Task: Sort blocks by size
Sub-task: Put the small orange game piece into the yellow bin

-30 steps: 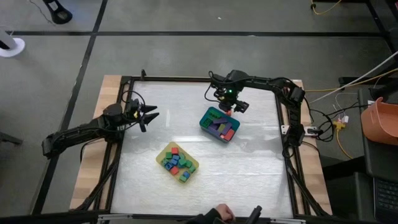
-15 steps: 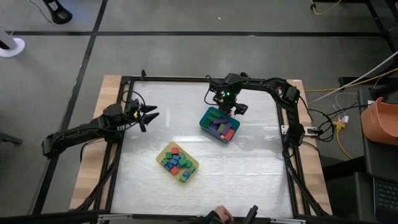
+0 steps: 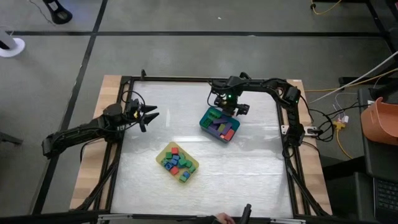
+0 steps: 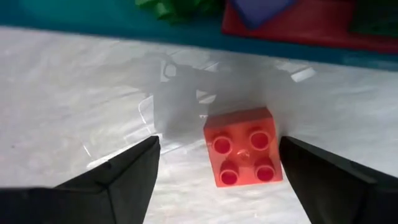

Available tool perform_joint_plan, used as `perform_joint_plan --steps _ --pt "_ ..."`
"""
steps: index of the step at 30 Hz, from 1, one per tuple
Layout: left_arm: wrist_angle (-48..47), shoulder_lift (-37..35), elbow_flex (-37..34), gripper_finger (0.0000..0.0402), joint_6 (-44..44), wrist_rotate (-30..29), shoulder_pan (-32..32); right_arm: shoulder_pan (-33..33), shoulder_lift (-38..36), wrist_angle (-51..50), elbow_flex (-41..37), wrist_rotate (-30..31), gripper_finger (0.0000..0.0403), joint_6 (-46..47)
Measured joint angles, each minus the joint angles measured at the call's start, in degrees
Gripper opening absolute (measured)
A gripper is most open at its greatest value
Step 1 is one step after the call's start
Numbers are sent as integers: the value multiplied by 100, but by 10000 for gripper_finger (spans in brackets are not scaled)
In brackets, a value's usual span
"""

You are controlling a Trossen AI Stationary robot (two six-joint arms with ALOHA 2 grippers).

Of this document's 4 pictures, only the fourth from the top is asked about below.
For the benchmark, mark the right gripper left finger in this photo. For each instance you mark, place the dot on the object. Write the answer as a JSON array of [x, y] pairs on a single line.
[[124, 186]]

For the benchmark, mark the small orange block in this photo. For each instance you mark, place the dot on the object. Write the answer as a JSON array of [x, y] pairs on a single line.
[[242, 149]]

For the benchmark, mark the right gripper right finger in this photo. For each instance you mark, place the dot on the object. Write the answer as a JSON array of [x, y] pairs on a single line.
[[335, 186]]

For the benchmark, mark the teal plastic bin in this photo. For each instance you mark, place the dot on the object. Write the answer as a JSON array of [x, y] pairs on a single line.
[[93, 18]]

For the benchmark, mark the green rectangular block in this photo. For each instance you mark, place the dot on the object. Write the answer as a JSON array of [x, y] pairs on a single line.
[[177, 9]]

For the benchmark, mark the red rectangular block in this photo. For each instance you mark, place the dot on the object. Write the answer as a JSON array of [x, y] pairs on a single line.
[[311, 28]]

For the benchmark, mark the long olive green block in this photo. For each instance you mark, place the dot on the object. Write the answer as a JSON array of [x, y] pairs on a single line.
[[376, 15]]

